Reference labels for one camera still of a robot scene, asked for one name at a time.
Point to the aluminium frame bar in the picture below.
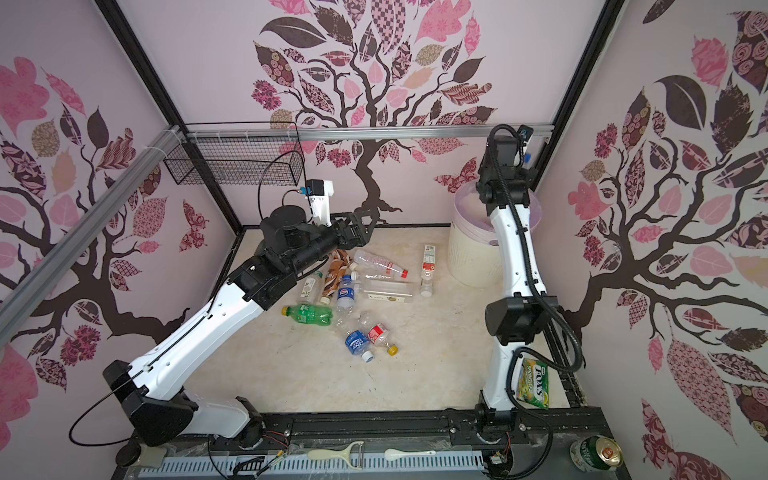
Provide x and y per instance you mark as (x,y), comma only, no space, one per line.
(372,132)
(24,299)

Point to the green plastic soda bottle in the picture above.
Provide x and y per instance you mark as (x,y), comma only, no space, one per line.
(309,314)

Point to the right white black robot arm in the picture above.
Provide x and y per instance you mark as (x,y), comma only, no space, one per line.
(524,308)

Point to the aluminium frame bar back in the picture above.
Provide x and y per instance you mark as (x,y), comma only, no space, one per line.
(372,132)

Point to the clear rectangular green label bottle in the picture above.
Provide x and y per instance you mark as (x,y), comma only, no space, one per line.
(382,288)

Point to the clear crushed bottle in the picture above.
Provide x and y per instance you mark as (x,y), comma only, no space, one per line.
(347,323)

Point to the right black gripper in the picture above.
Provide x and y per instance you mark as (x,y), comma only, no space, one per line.
(522,178)

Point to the red label yellow cap bottle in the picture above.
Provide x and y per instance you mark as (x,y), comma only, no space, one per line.
(379,335)

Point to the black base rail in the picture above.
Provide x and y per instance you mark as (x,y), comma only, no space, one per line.
(478,428)

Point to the green beverage can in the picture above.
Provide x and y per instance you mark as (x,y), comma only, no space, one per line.
(596,454)

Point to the green white label bottle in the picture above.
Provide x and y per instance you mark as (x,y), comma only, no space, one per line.
(311,288)

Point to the black wire wall basket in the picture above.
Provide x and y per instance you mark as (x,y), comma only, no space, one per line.
(239,153)

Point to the blue label crushed bottle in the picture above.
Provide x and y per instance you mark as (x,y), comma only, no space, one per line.
(358,345)

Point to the white slotted cable duct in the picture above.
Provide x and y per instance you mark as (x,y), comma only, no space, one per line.
(206,467)

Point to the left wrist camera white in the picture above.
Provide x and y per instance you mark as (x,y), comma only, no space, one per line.
(319,193)

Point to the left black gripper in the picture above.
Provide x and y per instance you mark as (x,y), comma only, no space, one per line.
(361,236)

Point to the white plastic spoon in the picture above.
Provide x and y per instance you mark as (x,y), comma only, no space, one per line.
(393,455)

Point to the green snack packet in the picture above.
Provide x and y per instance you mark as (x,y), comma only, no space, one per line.
(533,383)

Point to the clear bottle red cap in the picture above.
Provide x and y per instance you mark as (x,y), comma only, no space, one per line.
(379,264)

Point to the aluminium frame bar left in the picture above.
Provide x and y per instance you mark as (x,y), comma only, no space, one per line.
(24,299)

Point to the blue cap small water bottle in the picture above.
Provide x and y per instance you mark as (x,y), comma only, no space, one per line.
(345,295)

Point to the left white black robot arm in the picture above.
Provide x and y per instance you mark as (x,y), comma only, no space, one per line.
(151,390)

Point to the white red label bottle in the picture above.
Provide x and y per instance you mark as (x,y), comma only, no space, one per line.
(428,271)

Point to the cream trash bin purple liner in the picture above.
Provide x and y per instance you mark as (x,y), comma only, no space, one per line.
(486,249)

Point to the cream vegetable peeler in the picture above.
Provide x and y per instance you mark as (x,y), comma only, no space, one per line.
(352,455)

